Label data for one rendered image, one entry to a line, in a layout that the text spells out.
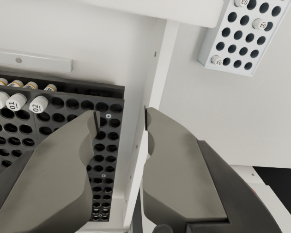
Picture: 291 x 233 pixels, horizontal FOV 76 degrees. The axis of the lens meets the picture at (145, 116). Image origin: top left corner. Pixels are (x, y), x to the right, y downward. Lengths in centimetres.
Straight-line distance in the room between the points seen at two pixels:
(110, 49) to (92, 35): 2
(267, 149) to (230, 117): 15
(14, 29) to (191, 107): 29
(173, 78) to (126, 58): 13
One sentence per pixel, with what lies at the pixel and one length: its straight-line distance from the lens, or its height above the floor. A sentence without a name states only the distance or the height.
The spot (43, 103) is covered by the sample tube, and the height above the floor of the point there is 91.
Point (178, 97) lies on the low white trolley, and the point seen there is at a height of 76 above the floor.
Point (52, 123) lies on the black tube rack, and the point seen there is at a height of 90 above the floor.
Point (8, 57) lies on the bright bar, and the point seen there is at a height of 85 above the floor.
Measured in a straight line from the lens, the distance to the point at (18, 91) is 21.
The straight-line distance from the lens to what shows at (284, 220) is 52.
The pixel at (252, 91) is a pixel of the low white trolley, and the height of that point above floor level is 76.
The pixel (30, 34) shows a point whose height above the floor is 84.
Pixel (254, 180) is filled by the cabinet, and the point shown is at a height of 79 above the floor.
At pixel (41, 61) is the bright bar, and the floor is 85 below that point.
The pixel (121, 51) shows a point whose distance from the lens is 24.
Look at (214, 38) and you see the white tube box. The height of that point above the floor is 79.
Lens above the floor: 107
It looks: 57 degrees down
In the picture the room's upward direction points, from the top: 171 degrees clockwise
